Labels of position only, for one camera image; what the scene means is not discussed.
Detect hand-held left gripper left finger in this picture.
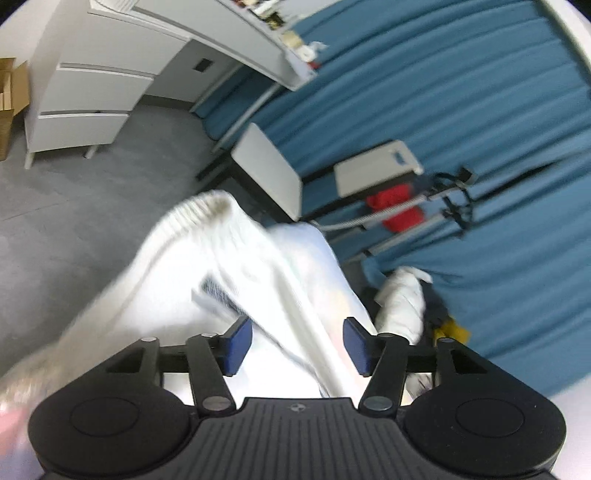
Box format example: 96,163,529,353
88,318,254,416

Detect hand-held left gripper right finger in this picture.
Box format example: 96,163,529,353
342,318,509,416

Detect white sweatpants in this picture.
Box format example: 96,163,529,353
0,189,407,416

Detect white down jacket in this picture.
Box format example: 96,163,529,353
374,267,433,345

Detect mustard yellow garment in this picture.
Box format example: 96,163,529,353
434,318,471,343

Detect red cloth bundle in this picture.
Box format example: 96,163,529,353
366,184,426,233

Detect grey chair seat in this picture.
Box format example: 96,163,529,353
334,140,424,200

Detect blue curtain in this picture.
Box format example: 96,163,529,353
332,157,591,398
191,0,591,220

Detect white folding side table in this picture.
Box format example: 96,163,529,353
196,122,304,223

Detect pastel tie-dye blanket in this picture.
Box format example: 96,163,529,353
0,401,37,480

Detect white dressing desk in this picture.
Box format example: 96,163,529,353
23,0,320,169

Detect cardboard box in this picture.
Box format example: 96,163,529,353
0,57,31,161

